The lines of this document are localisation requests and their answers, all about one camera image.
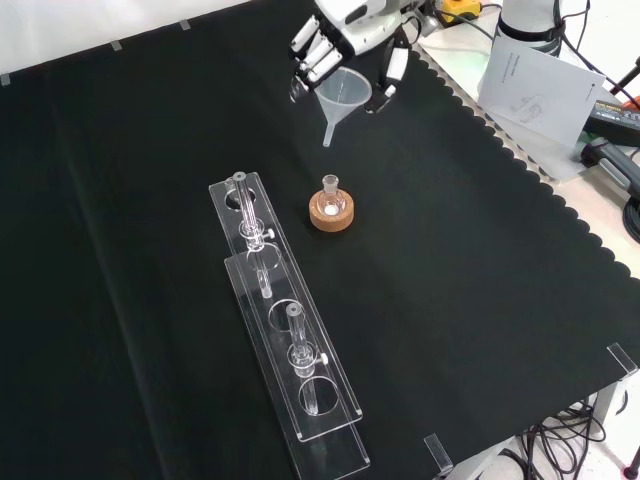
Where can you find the grey black hand tool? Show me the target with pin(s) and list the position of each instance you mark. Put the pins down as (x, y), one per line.
(612, 162)

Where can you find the pale board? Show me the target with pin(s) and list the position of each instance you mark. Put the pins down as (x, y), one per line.
(515, 145)

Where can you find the yellow stop button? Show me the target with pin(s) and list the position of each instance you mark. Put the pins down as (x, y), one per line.
(459, 9)

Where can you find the clear plastic funnel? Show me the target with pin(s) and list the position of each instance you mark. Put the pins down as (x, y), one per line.
(341, 92)

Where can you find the white paper sheet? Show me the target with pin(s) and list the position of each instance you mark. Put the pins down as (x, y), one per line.
(542, 97)

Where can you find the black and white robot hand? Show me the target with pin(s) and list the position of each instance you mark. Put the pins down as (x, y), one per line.
(350, 30)

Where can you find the clear acrylic clamp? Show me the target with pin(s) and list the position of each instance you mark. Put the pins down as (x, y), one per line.
(438, 452)
(622, 359)

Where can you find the clear acrylic funnel stand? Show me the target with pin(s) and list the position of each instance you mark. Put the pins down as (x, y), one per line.
(285, 320)

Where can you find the black bench cloth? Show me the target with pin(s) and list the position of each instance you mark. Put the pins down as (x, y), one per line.
(250, 250)

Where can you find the round-bottom glass flask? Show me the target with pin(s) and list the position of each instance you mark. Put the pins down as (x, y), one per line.
(330, 197)

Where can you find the black power adapter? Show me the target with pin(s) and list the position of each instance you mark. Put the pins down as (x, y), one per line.
(616, 117)

